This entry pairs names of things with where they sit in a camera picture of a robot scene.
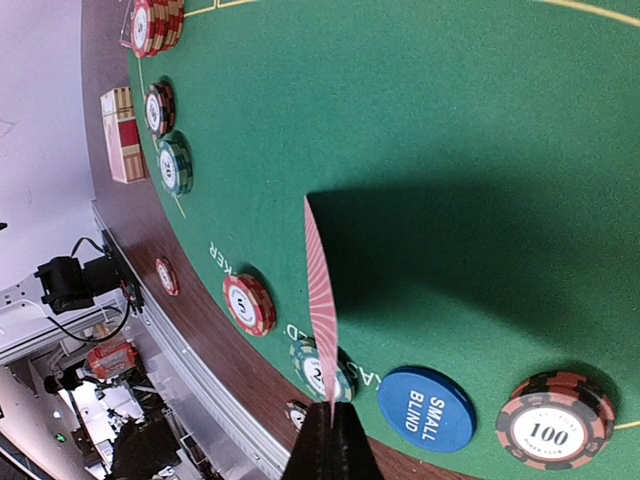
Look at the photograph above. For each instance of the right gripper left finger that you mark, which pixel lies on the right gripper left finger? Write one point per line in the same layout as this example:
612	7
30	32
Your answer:
311	455

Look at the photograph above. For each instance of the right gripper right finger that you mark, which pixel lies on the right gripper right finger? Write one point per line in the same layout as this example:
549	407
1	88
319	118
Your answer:
352	457

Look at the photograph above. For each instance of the blue small blind button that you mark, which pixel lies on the blue small blind button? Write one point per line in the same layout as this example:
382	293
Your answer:
427	409

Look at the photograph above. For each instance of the green chip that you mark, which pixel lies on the green chip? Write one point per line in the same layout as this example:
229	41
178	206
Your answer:
305	359
175	164

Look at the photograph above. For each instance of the red chips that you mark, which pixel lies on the red chips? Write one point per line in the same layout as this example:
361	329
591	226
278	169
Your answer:
249	304
156	26

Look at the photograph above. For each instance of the red playing card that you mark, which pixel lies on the red playing card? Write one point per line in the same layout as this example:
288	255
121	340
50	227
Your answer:
321	306

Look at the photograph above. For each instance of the orange poker chip stack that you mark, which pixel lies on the orange poker chip stack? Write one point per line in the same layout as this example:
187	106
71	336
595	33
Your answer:
167	276

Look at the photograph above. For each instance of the black red triangular dealer button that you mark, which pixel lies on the black red triangular dealer button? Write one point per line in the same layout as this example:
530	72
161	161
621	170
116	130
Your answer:
126	28

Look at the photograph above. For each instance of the round green poker mat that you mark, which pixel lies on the round green poker mat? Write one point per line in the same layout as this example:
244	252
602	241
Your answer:
473	168

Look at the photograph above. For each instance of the card deck box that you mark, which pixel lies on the card deck box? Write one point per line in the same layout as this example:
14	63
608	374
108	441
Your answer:
125	156

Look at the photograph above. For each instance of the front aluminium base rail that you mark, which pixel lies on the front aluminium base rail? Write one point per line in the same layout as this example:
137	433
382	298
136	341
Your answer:
226	395

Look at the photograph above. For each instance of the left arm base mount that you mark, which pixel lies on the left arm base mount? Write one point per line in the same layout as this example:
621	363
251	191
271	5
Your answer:
68	284

